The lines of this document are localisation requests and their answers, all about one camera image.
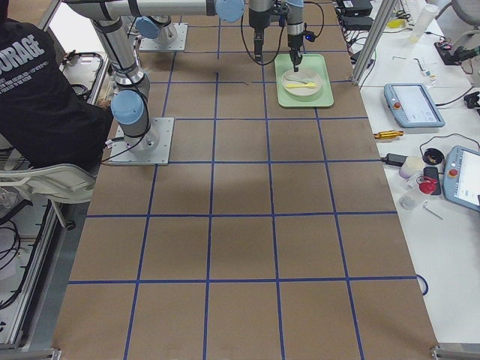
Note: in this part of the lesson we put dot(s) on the yellow plastic fork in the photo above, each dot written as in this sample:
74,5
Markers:
310,85

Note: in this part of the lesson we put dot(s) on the gold cylindrical tool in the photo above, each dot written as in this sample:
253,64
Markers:
388,134

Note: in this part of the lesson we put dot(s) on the black smartphone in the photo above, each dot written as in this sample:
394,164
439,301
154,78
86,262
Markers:
433,173

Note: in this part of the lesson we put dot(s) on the white office chair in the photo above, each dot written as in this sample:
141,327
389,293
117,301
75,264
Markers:
60,184

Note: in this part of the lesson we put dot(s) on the white round plate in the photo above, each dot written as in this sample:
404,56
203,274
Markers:
312,75

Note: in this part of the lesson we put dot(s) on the black round dish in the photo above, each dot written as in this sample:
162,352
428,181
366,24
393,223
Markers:
433,156

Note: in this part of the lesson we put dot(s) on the clear plastic cup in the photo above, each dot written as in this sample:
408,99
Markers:
410,199

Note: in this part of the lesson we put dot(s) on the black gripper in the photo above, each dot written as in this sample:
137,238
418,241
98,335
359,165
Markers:
257,22
294,42

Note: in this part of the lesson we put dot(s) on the silver hex key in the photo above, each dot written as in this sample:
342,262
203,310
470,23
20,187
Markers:
431,211

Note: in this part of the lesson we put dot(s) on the teach pendant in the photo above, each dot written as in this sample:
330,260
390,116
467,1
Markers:
461,177
412,106

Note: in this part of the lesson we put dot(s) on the person in black shirt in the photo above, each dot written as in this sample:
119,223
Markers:
41,115

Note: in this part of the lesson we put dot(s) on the red round object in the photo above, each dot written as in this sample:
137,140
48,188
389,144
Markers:
427,187

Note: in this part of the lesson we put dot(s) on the black power adapter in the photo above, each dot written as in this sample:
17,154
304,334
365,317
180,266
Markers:
396,160

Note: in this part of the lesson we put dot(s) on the lower teach pendant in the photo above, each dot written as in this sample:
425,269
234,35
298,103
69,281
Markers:
461,177

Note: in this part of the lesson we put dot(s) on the white cup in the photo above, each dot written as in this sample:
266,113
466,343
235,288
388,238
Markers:
411,166

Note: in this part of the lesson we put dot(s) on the upper teach pendant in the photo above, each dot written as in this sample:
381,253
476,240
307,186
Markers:
412,106

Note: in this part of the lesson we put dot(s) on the aluminium frame post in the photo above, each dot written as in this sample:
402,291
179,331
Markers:
379,24

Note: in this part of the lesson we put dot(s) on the mint green tray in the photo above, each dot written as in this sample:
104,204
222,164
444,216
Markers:
309,61

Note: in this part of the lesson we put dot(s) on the sage green plastic spoon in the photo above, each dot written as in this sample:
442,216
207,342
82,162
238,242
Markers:
296,79

